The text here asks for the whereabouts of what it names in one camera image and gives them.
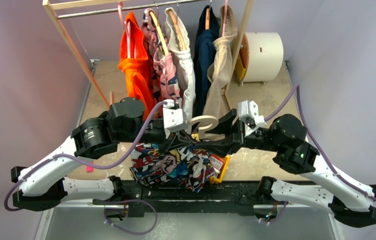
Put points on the orange wooden hanger navy shorts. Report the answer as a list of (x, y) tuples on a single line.
[(207, 18)]

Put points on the pink plastic clip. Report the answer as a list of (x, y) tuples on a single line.
[(88, 169)]

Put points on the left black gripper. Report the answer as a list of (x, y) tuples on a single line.
[(174, 140)]

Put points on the white shorts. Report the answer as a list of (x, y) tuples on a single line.
[(183, 62)]

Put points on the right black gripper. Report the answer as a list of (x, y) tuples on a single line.
[(237, 134)]

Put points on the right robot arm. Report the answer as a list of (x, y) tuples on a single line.
[(331, 190)]

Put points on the white cylindrical drum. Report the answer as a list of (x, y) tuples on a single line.
[(260, 57)]

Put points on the pink patterned shorts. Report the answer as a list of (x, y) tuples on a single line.
[(164, 80)]

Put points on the yellow plastic bin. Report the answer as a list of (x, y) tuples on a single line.
[(205, 167)]

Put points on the navy blue shorts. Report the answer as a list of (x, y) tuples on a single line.
[(204, 55)]

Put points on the pink hanger under beige shorts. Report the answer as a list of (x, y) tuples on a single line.
[(224, 19)]

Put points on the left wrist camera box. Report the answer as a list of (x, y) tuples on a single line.
[(174, 118)]

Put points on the white items in bin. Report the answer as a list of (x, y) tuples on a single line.
[(217, 163)]

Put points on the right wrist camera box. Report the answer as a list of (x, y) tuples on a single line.
[(248, 113)]

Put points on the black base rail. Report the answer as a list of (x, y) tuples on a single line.
[(233, 197)]

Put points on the pink hanger under orange shorts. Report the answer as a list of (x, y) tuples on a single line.
[(127, 29)]

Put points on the colourful comic print shorts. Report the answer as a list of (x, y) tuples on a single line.
[(151, 168)]

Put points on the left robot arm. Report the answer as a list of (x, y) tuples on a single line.
[(46, 184)]

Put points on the wooden clothes rack frame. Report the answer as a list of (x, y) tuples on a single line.
[(51, 8)]

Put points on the beige shorts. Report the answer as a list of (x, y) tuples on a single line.
[(220, 73)]

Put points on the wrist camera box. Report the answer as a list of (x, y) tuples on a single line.
[(248, 113), (174, 118)]

